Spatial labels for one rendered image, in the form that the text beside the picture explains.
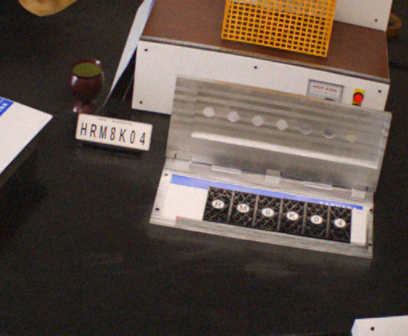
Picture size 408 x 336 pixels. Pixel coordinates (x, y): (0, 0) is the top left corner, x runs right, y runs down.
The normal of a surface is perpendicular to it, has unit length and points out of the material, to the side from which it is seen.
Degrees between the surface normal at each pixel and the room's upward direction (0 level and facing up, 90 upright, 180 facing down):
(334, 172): 75
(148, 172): 0
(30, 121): 0
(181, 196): 0
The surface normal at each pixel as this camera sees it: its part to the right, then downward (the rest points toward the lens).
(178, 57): -0.14, 0.62
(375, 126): -0.11, 0.41
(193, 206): 0.11, -0.76
